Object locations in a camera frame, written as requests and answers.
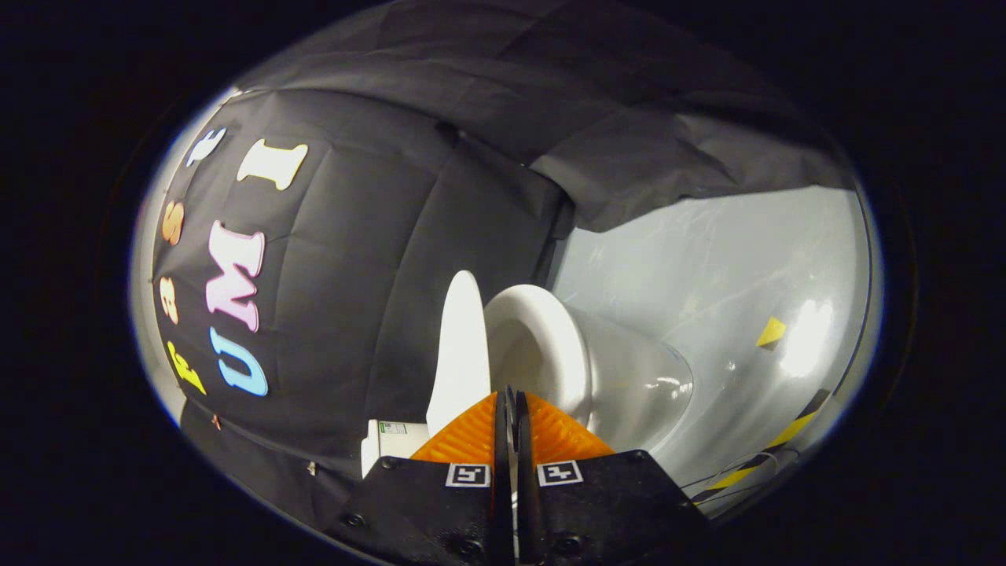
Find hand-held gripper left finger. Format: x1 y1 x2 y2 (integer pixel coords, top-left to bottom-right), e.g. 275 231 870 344
326 389 516 566

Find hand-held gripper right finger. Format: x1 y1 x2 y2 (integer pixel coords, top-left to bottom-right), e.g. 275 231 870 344
516 391 708 566

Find white toilet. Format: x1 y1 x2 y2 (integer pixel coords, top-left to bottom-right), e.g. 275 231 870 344
483 284 695 454

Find white box with label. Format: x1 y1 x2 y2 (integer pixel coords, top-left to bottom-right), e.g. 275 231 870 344
361 420 431 478

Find black backdrop cloth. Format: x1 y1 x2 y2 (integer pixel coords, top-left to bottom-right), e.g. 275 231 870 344
149 0 857 535

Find thin floor cable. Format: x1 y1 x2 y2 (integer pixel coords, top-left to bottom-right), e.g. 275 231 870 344
680 448 799 498

